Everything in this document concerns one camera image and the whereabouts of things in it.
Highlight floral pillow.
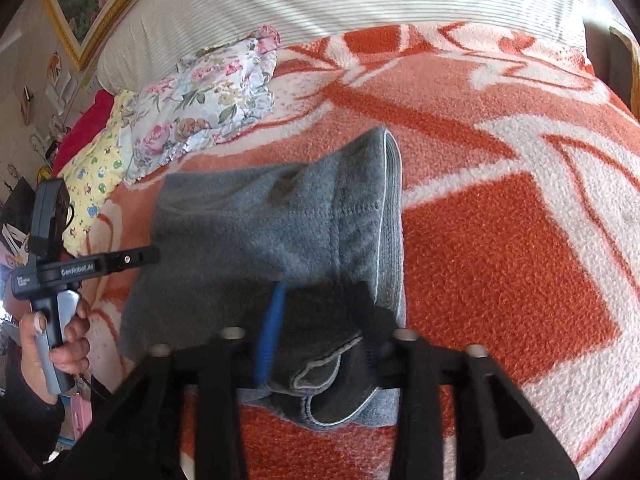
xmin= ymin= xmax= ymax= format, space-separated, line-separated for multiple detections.
xmin=121 ymin=24 xmax=279 ymax=186

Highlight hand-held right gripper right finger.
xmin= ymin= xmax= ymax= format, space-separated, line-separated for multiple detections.
xmin=372 ymin=327 xmax=581 ymax=480

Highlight orange and white blanket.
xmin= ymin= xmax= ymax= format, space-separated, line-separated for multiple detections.
xmin=80 ymin=22 xmax=640 ymax=480

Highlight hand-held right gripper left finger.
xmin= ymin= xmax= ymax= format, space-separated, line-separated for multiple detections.
xmin=55 ymin=282 xmax=287 ymax=480

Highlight person's left forearm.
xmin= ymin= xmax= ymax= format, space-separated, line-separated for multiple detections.
xmin=0 ymin=355 xmax=68 ymax=466

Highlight red cloth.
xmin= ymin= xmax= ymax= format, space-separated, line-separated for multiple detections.
xmin=51 ymin=91 xmax=117 ymax=179

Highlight yellow cartoon print cloth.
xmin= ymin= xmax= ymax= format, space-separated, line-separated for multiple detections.
xmin=59 ymin=91 xmax=137 ymax=257

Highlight dark chair with yellow cloth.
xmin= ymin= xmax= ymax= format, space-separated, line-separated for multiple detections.
xmin=584 ymin=22 xmax=640 ymax=123

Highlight grey fleece pants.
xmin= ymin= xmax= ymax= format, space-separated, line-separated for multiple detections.
xmin=119 ymin=126 xmax=407 ymax=432

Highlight person's left hand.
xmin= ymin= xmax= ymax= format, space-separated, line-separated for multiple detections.
xmin=19 ymin=298 xmax=93 ymax=407

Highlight pink plastic box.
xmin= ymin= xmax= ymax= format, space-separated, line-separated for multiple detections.
xmin=72 ymin=394 xmax=95 ymax=437

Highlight white striped bedding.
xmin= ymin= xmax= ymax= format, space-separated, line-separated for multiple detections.
xmin=97 ymin=0 xmax=588 ymax=95

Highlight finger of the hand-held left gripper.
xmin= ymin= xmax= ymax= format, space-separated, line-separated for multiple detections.
xmin=102 ymin=244 xmax=162 ymax=276

